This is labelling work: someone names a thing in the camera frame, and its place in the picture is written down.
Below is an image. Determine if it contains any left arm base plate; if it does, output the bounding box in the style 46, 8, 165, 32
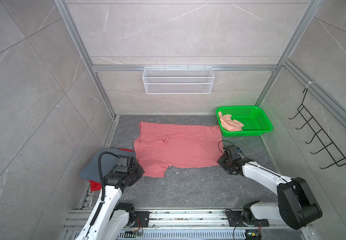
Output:
108, 210, 151, 228

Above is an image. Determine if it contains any pink-red t-shirt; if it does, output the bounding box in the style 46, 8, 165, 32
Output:
134, 121, 223, 178

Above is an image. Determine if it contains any aluminium mounting rail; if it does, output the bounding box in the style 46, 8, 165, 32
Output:
62, 209, 290, 231

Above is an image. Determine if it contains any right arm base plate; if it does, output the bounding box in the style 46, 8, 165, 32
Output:
225, 209, 269, 227

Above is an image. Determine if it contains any white wire mesh shelf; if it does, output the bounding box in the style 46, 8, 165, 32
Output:
143, 67, 215, 95

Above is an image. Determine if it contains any folded red t-shirt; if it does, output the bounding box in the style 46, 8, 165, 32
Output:
88, 147, 134, 193

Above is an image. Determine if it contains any green plastic laundry basket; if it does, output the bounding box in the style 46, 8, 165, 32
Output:
216, 106, 273, 137

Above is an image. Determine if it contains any folded grey t-shirt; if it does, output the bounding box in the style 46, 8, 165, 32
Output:
78, 147, 136, 184

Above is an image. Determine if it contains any light peach t-shirt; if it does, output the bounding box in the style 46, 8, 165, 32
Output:
217, 112, 244, 132

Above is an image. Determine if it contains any black wire hook rack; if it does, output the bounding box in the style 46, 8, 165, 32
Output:
288, 88, 346, 170

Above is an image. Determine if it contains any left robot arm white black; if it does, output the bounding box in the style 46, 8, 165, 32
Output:
76, 152, 145, 240

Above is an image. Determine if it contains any black corrugated cable hose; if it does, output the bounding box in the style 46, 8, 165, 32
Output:
97, 151, 121, 202

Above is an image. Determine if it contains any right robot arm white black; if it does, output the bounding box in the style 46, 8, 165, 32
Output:
217, 144, 323, 230

